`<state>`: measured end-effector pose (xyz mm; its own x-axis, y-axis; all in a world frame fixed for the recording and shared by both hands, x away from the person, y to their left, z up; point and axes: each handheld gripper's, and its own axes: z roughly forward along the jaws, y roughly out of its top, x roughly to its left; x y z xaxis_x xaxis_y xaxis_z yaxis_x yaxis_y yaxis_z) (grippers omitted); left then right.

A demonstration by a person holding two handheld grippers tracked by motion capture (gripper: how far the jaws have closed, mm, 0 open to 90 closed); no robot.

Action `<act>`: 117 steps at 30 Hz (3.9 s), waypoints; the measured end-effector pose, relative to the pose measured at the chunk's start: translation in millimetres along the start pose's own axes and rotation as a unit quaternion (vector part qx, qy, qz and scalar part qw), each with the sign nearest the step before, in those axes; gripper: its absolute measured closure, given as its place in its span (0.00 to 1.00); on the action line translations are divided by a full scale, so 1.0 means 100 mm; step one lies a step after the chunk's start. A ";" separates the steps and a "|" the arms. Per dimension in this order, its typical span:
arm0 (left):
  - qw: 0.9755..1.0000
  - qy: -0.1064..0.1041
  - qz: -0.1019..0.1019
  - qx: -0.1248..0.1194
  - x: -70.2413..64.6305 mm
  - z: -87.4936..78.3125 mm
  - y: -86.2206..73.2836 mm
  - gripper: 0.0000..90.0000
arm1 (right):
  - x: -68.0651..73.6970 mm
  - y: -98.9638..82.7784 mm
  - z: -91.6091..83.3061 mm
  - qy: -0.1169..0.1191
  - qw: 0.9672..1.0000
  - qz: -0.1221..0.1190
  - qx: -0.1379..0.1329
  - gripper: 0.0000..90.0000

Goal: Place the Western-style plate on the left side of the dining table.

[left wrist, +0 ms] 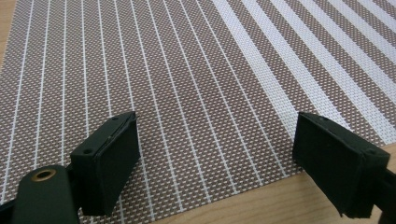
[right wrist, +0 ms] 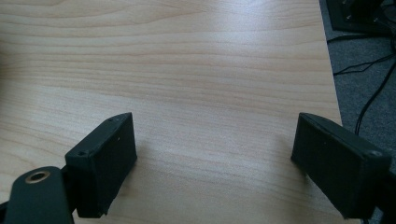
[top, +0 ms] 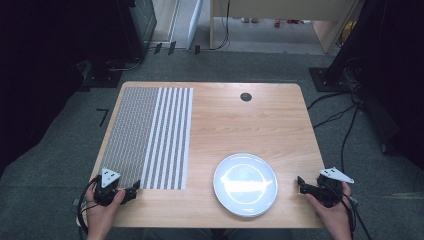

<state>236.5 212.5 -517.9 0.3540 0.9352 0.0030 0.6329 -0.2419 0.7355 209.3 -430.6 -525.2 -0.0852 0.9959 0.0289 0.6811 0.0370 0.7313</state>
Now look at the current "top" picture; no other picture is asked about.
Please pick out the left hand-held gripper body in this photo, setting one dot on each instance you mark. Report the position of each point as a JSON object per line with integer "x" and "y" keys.
{"x": 106, "y": 195}

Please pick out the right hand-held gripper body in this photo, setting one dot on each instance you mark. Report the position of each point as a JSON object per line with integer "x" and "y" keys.
{"x": 330, "y": 195}

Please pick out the white round plate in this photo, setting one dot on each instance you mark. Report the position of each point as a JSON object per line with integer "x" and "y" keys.
{"x": 233, "y": 200}

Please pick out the person's right hand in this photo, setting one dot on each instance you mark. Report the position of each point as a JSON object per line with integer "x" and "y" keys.
{"x": 335, "y": 216}

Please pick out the person's left hand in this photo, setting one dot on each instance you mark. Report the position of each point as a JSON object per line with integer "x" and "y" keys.
{"x": 100, "y": 216}

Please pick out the grey white striped placemat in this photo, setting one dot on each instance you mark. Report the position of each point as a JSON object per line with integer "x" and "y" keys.
{"x": 140, "y": 133}

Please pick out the black round table grommet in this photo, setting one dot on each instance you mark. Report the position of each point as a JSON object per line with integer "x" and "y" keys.
{"x": 246, "y": 97}

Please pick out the black flat floor base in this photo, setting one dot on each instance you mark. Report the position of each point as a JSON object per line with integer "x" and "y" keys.
{"x": 103, "y": 75}

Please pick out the yellow object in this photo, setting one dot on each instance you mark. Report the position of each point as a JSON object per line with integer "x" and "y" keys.
{"x": 349, "y": 31}

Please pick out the black cabinet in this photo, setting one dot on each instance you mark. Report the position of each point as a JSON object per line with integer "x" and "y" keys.
{"x": 138, "y": 26}

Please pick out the white leaning board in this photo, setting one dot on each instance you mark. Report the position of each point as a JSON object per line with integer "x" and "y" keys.
{"x": 195, "y": 23}

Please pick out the light wooden desk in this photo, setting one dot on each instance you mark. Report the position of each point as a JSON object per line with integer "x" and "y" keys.
{"x": 283, "y": 8}

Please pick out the black stand base plate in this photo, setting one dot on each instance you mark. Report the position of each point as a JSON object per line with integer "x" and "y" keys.
{"x": 325, "y": 80}

